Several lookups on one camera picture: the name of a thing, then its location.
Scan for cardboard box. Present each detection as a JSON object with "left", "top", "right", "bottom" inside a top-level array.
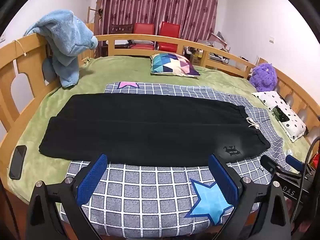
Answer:
[{"left": 189, "top": 52, "right": 204, "bottom": 65}]

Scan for black smartphone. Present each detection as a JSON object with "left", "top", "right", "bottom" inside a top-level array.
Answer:
[{"left": 9, "top": 145, "right": 27, "bottom": 180}]

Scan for grey checked blanket with stars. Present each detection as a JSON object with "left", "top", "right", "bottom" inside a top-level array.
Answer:
[{"left": 61, "top": 81, "right": 285, "bottom": 239}]

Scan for green bed sheet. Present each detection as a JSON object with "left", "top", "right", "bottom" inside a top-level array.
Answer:
[{"left": 5, "top": 55, "right": 313, "bottom": 200}]

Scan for wooden coat rack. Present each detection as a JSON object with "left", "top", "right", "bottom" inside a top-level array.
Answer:
[{"left": 87, "top": 6, "right": 103, "bottom": 25}]

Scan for dark wooden chair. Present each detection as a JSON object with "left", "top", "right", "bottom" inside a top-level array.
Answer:
[{"left": 108, "top": 24, "right": 133, "bottom": 49}]

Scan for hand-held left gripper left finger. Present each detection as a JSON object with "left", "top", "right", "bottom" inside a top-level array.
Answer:
[{"left": 26, "top": 153, "right": 108, "bottom": 240}]

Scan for purple plush toy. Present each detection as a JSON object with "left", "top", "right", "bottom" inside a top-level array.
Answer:
[{"left": 249, "top": 63, "right": 278, "bottom": 92}]

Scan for red patterned curtain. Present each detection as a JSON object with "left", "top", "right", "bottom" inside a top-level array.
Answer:
[{"left": 96, "top": 0, "right": 220, "bottom": 43}]

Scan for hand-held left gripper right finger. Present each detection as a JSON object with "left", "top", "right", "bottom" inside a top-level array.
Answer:
[{"left": 208, "top": 154, "right": 292, "bottom": 240}]

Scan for white floral pillow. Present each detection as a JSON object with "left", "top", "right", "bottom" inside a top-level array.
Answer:
[{"left": 251, "top": 91, "right": 307, "bottom": 143}]

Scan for wooden bed frame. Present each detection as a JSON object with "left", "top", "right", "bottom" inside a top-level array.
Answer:
[{"left": 0, "top": 22, "right": 320, "bottom": 240}]

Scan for colourful geometric pillow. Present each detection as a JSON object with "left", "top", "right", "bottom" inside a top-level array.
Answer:
[{"left": 150, "top": 52, "right": 201, "bottom": 77}]

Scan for grey braided cable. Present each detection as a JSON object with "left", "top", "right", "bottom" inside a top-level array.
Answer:
[{"left": 292, "top": 136, "right": 320, "bottom": 224}]

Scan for blue plush blanket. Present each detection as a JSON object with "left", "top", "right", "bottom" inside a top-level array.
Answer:
[{"left": 24, "top": 9, "right": 99, "bottom": 88}]

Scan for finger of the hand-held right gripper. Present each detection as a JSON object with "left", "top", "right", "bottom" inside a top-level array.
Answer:
[
  {"left": 286, "top": 154, "right": 315, "bottom": 175},
  {"left": 260, "top": 155, "right": 303, "bottom": 180}
]

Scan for black pants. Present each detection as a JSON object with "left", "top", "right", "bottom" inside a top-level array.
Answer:
[{"left": 39, "top": 93, "right": 272, "bottom": 167}]

